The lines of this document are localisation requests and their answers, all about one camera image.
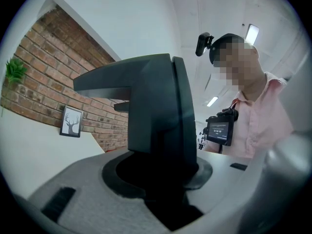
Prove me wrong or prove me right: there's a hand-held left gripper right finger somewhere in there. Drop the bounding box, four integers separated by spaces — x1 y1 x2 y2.
185 151 256 220

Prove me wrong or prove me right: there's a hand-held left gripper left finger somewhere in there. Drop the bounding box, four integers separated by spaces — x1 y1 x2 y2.
26 151 173 234

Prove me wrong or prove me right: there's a black framed deer picture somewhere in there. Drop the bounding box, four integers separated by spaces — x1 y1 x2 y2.
59 105 84 138

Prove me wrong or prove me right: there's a green plant sprig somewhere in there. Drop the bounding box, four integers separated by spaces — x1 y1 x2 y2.
1 57 28 90

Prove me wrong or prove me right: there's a black chest camera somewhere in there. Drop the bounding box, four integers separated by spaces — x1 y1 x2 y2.
205 108 239 147

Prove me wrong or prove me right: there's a black head camera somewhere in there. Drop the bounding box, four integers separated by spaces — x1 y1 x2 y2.
195 32 215 57

